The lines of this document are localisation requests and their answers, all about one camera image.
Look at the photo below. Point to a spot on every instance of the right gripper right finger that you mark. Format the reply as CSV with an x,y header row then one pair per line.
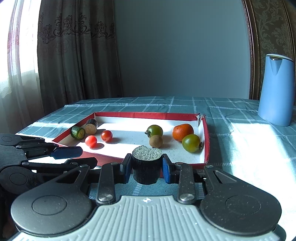
x,y
181,174

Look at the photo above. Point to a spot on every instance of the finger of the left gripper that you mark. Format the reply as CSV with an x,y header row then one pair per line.
x,y
39,150
60,168

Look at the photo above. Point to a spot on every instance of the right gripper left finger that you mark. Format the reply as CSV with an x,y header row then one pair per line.
x,y
110,175

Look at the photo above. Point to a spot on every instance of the red cherry tomato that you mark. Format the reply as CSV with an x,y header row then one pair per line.
x,y
91,141
106,136

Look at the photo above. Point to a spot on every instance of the green cucumber piece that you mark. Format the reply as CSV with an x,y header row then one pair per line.
x,y
77,132

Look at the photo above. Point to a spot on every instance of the dark sugarcane piece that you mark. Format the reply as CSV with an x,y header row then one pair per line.
x,y
91,126
146,164

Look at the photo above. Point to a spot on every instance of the brown longan fruit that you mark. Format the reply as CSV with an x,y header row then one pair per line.
x,y
155,141

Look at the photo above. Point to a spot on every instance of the green tomato with stem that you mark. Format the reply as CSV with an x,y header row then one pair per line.
x,y
154,130

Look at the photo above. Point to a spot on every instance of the red cardboard tray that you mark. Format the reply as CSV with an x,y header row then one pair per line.
x,y
128,131

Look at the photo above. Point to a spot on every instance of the green tomato by tangerine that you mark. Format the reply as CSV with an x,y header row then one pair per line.
x,y
191,143

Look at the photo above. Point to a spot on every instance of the orange tangerine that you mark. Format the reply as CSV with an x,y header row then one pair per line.
x,y
180,131

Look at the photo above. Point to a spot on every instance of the teal plaid tablecloth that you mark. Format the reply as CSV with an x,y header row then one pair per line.
x,y
241,143

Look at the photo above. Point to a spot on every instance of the dark patterned curtain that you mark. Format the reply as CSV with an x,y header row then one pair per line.
x,y
77,52

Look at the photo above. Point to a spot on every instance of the blue electric kettle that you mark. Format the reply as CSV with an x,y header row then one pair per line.
x,y
278,90

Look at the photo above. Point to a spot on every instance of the dark wooden door frame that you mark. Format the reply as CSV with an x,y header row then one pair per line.
x,y
255,75

